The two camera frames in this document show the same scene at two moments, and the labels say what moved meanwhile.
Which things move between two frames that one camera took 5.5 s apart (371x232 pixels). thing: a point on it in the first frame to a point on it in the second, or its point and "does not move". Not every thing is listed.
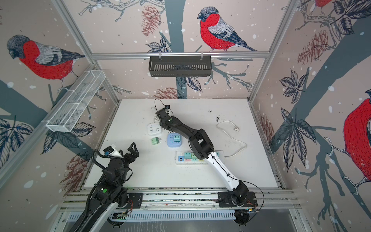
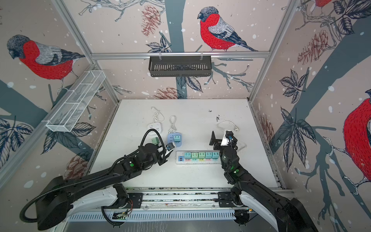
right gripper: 162,122 to 214,140
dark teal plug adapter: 177,137 does not move
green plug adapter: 155,140 does not move
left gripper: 132,158 to 164,160
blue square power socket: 174,139 does not move
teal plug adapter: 187,155 does not move
